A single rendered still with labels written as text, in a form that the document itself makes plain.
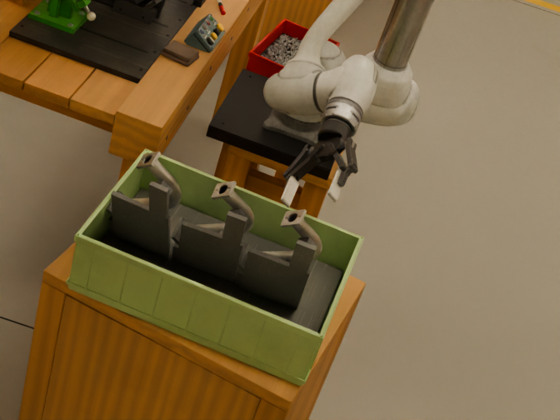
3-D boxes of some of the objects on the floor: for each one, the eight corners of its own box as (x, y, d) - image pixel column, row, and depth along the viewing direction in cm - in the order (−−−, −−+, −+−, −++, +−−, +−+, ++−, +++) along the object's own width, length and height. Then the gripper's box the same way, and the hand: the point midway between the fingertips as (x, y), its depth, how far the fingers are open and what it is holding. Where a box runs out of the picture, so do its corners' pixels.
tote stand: (289, 464, 328) (366, 282, 281) (215, 590, 287) (291, 402, 240) (104, 363, 340) (149, 173, 293) (9, 471, 299) (43, 270, 253)
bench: (233, 129, 466) (284, -50, 414) (110, 347, 346) (161, 132, 294) (88, 76, 469) (122, -109, 417) (-83, 272, 349) (-68, 47, 297)
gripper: (287, 125, 251) (257, 196, 240) (372, 110, 235) (343, 185, 224) (305, 145, 255) (275, 215, 245) (389, 131, 239) (361, 206, 229)
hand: (309, 197), depth 235 cm, fingers open, 13 cm apart
